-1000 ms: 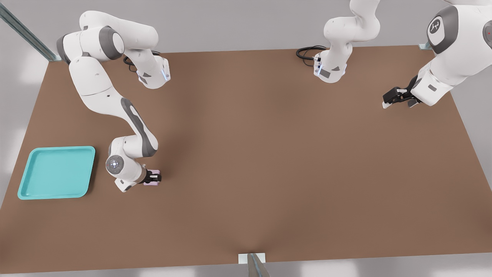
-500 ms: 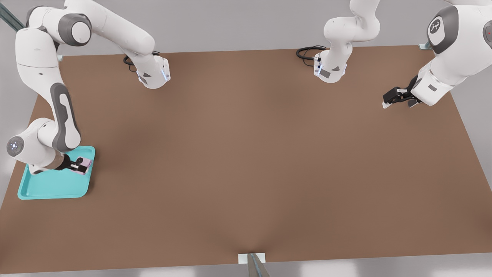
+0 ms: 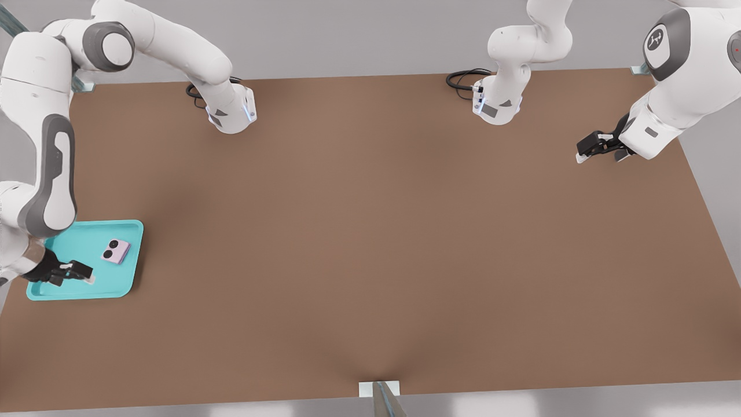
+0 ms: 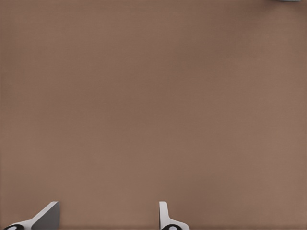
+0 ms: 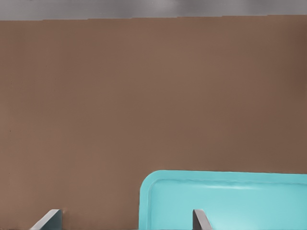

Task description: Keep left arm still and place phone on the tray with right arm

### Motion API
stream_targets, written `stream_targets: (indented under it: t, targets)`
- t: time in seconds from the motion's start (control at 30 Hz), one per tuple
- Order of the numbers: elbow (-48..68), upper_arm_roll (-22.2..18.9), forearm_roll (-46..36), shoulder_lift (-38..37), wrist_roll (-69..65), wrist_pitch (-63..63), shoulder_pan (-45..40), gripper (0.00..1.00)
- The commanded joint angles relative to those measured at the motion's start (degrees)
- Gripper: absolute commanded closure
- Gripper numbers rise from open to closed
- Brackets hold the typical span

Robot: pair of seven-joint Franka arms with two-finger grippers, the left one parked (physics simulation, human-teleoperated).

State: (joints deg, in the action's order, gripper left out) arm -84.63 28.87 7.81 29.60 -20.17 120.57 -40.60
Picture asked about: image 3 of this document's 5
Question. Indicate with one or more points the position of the small pale lilac phone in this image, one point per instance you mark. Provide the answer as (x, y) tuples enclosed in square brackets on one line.
[(117, 251)]

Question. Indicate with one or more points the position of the pale blue-green tray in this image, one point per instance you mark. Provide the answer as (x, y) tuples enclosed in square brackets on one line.
[(110, 278)]

